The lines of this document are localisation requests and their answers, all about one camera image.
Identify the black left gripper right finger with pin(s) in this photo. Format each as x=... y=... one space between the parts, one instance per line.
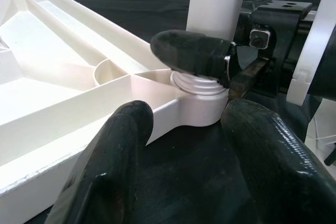
x=283 y=171

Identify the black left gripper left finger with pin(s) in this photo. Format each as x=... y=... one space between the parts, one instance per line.
x=105 y=171

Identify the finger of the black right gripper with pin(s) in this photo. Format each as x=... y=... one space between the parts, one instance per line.
x=194 y=53
x=242 y=30

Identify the white plastic table leg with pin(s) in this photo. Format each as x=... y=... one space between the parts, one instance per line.
x=215 y=3

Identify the white plastic table top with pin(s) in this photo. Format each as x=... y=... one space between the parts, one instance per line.
x=52 y=90

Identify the black metal table leg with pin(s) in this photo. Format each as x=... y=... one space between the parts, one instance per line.
x=331 y=155

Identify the black cloth table cover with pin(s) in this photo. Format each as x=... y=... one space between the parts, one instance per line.
x=131 y=6

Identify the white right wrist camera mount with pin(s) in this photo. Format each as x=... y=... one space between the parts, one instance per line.
x=315 y=51

